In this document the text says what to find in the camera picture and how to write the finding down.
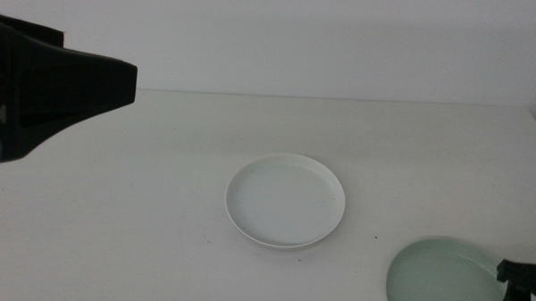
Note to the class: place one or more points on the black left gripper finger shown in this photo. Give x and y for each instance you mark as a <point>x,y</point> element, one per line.
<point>74,81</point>
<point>36,135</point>

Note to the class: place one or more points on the pale green shallow bowl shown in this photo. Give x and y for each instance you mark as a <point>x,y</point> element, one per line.
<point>442,281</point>

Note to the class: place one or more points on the white shallow bowl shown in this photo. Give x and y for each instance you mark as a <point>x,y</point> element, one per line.
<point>284,200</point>

